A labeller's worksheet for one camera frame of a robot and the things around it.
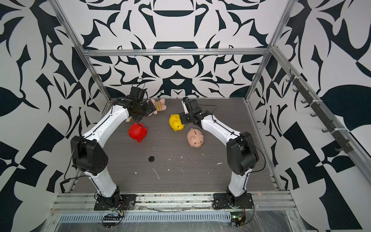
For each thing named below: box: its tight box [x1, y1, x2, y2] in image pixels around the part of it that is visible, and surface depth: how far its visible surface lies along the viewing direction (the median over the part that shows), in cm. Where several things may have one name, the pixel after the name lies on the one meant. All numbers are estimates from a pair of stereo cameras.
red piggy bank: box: [128, 122, 148, 144], surface depth 93 cm
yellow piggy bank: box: [169, 114, 186, 132], surface depth 98 cm
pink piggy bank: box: [186, 128, 205, 148], surface depth 91 cm
